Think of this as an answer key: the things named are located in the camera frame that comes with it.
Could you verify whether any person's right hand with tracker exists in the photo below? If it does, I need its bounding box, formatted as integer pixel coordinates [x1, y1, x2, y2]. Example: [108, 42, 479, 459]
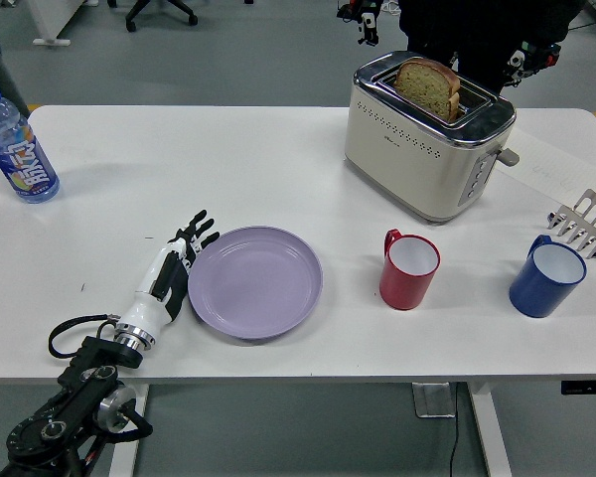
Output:
[337, 0, 381, 47]

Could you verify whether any person's left hand with tracker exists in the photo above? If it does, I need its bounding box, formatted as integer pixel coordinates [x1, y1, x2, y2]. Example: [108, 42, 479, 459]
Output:
[501, 40, 562, 86]

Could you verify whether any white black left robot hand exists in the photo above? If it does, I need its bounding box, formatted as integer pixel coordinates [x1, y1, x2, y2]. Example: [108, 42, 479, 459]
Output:
[120, 209, 223, 333]

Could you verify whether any lilac round plate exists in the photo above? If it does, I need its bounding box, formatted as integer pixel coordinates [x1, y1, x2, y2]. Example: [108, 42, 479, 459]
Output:
[187, 226, 324, 342]

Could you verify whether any brown bread slice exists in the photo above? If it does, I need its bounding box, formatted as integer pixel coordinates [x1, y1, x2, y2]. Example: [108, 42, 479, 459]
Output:
[393, 56, 463, 121]

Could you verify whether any white paper sheet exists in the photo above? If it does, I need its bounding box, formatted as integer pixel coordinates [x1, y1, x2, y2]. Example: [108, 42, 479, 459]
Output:
[494, 121, 596, 210]

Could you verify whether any cream and chrome toaster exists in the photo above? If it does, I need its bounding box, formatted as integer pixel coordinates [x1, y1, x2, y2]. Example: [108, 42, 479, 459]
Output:
[343, 50, 521, 225]

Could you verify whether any silver metal toast rack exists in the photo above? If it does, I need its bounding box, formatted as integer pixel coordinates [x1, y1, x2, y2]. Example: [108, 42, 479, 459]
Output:
[547, 188, 596, 262]

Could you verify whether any clear bottle with blue label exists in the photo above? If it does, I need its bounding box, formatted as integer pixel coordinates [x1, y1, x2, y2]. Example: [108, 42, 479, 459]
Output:
[0, 81, 61, 205]

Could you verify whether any black office chair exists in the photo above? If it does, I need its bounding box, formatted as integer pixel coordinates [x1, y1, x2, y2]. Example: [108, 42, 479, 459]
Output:
[124, 0, 199, 34]

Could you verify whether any blue mug with white inside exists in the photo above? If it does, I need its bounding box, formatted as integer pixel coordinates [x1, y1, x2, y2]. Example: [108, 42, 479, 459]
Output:
[508, 235, 588, 319]

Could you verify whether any red mug with white inside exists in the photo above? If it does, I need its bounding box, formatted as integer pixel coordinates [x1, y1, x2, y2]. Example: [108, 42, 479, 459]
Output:
[378, 229, 442, 311]

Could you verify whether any white desk foot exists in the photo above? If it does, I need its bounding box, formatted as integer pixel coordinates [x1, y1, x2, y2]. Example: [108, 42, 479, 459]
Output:
[32, 0, 88, 47]

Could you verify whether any black table control panel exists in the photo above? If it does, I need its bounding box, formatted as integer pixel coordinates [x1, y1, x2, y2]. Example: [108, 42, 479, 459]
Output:
[560, 380, 596, 397]

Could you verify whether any grey metal table bracket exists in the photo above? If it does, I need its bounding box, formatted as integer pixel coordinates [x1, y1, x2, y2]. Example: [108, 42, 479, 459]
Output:
[410, 382, 457, 419]

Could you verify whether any thin black cable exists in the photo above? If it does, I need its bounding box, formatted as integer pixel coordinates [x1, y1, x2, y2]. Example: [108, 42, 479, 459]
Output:
[446, 382, 466, 477]

